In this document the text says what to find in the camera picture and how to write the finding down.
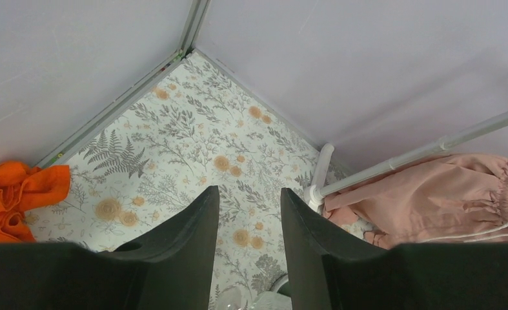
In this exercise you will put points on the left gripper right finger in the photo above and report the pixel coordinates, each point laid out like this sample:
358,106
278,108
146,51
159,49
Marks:
329,268

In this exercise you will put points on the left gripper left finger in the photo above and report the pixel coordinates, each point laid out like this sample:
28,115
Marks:
169,267

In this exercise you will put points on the clear wine glass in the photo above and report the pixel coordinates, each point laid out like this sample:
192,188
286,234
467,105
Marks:
232,298

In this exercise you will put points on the floral table cloth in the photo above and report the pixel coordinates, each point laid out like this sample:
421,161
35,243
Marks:
194,129

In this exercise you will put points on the pink shorts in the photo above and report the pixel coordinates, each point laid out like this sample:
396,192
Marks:
460,198

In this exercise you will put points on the orange cloth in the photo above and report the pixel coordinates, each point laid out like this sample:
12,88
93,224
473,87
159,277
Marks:
23,188

